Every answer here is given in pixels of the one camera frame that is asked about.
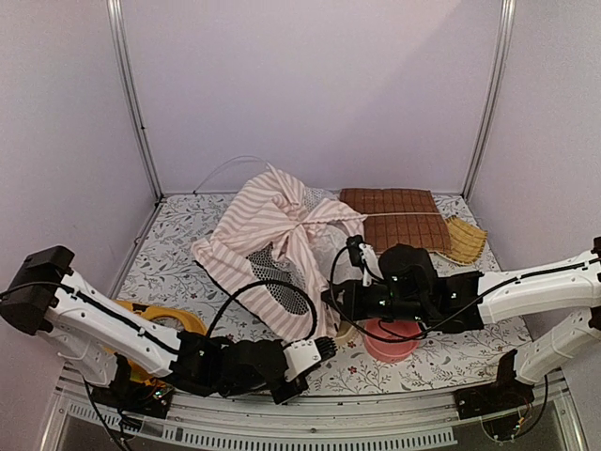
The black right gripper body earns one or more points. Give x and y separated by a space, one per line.
408 309

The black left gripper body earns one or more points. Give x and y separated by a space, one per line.
300 385

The pink striped pet tent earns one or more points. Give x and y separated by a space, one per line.
269 231

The white tent pole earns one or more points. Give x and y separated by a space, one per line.
254 159

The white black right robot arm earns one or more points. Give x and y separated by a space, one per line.
478 299

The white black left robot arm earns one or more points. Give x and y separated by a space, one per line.
102 339

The cream pet bowl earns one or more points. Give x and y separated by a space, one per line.
346 334

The pink pet bowl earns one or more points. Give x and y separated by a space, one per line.
388 348

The yellow bamboo mat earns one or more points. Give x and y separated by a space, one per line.
467 242

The brown woven mat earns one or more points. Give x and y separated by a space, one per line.
420 231

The yellow double bowl holder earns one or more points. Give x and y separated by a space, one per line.
149 335

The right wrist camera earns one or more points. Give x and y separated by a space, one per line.
363 257

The aluminium front rail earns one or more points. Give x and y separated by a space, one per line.
353 404

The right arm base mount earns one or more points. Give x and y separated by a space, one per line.
504 393

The right aluminium frame post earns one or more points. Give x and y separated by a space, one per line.
500 57

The aluminium frame post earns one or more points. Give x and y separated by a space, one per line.
500 57
124 67

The left aluminium frame post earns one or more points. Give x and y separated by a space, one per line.
124 67

